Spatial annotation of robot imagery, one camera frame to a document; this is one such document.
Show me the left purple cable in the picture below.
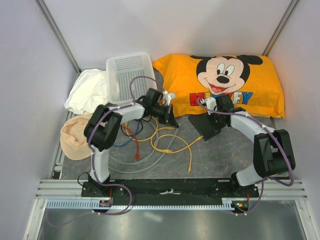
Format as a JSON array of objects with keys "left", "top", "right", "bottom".
[{"left": 46, "top": 75, "right": 167, "bottom": 227}]

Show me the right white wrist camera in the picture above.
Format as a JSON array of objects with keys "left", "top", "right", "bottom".
[{"left": 200, "top": 97, "right": 217, "bottom": 112}]

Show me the aluminium frame post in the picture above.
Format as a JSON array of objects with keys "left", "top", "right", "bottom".
[
  {"left": 262, "top": 0, "right": 301, "bottom": 57},
  {"left": 35, "top": 0, "right": 82, "bottom": 75}
]

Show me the red ethernet cable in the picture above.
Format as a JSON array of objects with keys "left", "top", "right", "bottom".
[{"left": 120, "top": 124, "right": 141, "bottom": 162}]

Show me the white plastic basket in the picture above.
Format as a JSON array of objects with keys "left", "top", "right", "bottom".
[{"left": 105, "top": 52, "right": 157, "bottom": 105}]

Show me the slotted cable duct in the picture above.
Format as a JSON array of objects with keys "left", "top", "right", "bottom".
[{"left": 46, "top": 199, "right": 249, "bottom": 211}]

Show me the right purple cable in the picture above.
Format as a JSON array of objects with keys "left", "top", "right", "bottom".
[{"left": 196, "top": 97, "right": 295, "bottom": 218}]

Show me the purple cable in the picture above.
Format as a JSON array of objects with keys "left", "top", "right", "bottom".
[
  {"left": 46, "top": 75, "right": 167, "bottom": 227},
  {"left": 196, "top": 97, "right": 295, "bottom": 218}
]

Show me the beige hat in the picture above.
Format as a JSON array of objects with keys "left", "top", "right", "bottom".
[{"left": 60, "top": 114, "right": 93, "bottom": 161}]

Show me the black cable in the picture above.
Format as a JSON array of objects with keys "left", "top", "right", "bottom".
[{"left": 122, "top": 116, "right": 158, "bottom": 137}]

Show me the aluminium rail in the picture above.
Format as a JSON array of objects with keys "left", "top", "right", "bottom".
[{"left": 35, "top": 179, "right": 308, "bottom": 201}]

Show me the left aluminium frame post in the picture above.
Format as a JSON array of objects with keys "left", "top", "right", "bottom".
[{"left": 35, "top": 0, "right": 82, "bottom": 75}]

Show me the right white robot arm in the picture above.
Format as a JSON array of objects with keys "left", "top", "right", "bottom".
[{"left": 197, "top": 95, "right": 296, "bottom": 197}]

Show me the blue ethernet cable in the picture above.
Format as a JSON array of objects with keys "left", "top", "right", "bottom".
[{"left": 112, "top": 119, "right": 142, "bottom": 147}]

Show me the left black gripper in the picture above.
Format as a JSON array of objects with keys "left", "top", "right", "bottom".
[{"left": 150, "top": 103, "right": 178, "bottom": 129}]

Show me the orange Mickey pillow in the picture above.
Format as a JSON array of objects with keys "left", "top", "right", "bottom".
[{"left": 152, "top": 54, "right": 286, "bottom": 118}]

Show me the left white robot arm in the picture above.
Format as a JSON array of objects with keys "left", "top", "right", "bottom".
[{"left": 84, "top": 88, "right": 179, "bottom": 197}]

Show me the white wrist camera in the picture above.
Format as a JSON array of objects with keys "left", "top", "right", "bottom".
[
  {"left": 200, "top": 97, "right": 217, "bottom": 112},
  {"left": 162, "top": 90, "right": 176, "bottom": 106}
]

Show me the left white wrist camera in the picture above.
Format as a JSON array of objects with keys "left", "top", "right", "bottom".
[{"left": 162, "top": 90, "right": 176, "bottom": 106}]

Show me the white cloth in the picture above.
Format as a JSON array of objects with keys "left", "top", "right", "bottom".
[{"left": 64, "top": 69, "right": 109, "bottom": 115}]

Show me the grey ethernet cable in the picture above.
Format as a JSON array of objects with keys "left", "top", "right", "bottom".
[{"left": 107, "top": 127, "right": 180, "bottom": 174}]

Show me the black network switch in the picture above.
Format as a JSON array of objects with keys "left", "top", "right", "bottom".
[{"left": 188, "top": 113, "right": 221, "bottom": 142}]

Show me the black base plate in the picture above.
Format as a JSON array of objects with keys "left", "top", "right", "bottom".
[{"left": 81, "top": 178, "right": 259, "bottom": 207}]

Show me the right aluminium frame post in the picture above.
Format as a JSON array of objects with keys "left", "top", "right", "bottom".
[{"left": 262, "top": 0, "right": 301, "bottom": 57}]

